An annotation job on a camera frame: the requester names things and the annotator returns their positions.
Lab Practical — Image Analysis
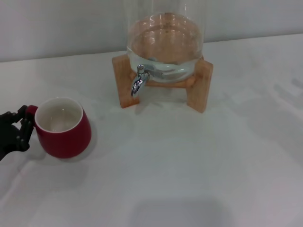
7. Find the red ceramic cup white inside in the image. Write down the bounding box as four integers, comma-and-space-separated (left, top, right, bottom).
25, 96, 92, 159

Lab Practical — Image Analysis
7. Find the chrome faucet tap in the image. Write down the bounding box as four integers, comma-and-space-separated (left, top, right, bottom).
131, 64, 151, 97

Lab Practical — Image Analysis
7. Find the clear glass water dispenser jar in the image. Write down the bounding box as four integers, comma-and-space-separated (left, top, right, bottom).
125, 0, 205, 84

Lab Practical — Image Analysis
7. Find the light wooden dispenser stand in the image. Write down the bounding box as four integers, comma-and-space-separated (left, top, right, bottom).
112, 53, 213, 114

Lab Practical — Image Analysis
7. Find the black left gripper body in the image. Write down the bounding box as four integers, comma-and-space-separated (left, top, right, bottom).
0, 122, 22, 162

